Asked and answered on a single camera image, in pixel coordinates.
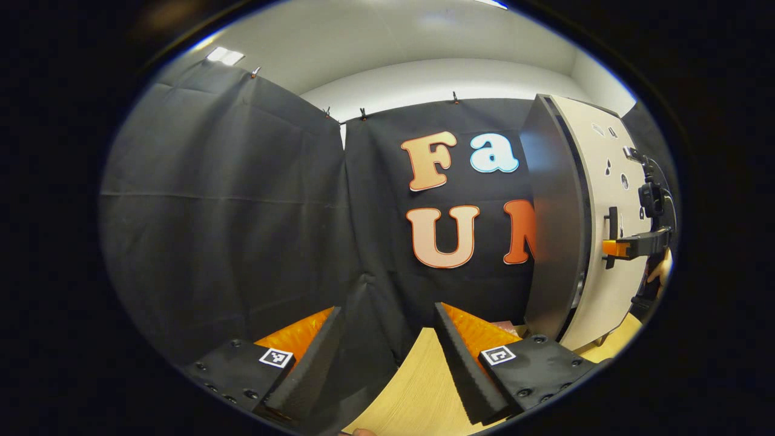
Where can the brown book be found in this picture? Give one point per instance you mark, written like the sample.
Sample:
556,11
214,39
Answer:
508,326

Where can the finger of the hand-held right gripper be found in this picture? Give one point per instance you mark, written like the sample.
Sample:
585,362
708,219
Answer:
645,242

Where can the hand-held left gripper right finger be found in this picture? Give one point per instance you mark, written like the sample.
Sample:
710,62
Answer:
466,375

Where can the square ceiling light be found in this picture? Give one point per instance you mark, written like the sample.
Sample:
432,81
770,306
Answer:
225,56

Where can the grey cabinet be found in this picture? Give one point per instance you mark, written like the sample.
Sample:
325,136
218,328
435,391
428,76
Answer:
551,242

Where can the white cabinet door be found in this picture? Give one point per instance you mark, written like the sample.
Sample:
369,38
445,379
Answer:
596,303

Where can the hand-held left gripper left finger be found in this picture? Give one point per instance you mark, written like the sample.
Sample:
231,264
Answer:
312,369

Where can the black backdrop cloth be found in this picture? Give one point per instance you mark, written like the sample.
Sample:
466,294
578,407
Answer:
212,212

